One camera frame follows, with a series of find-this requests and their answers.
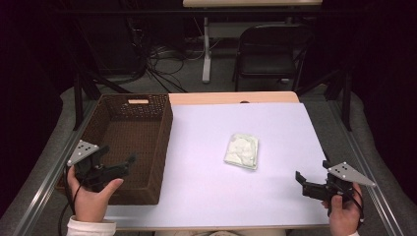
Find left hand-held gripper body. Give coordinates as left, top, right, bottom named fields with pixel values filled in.
left=66, top=140, right=130, bottom=194

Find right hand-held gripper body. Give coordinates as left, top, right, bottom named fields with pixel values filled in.
left=301, top=161, right=377, bottom=203

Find brown woven basket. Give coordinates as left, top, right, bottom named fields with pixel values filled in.
left=54, top=92, right=174, bottom=207

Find white cloth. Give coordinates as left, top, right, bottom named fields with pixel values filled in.
left=223, top=132, right=260, bottom=171

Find person's right hand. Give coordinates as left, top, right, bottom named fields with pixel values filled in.
left=321, top=183, right=364, bottom=236

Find person's left hand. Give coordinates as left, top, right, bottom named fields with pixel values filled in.
left=67, top=166, right=125, bottom=224

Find black metal stand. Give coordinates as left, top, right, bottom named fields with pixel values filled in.
left=72, top=71, right=133, bottom=132
left=294, top=67, right=354, bottom=133

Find white table mat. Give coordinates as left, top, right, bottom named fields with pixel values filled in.
left=103, top=102, right=330, bottom=229

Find light wooden table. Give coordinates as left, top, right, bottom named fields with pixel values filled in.
left=168, top=90, right=300, bottom=106

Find black folding chair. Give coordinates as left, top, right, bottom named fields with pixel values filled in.
left=231, top=24, right=313, bottom=93

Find white background desk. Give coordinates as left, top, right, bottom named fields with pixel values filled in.
left=182, top=0, right=325, bottom=85

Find aluminium rail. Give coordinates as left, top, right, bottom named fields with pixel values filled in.
left=12, top=97, right=100, bottom=236
left=327, top=97, right=405, bottom=236

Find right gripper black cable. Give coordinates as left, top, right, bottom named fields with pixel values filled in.
left=351, top=186, right=366, bottom=228

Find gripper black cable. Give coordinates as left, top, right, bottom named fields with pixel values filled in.
left=351, top=186, right=366, bottom=228
left=57, top=164, right=84, bottom=236

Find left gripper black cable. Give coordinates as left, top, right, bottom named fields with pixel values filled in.
left=57, top=164, right=84, bottom=236

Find bundle of floor cables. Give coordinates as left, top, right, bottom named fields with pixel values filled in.
left=123, top=15, right=205, bottom=94

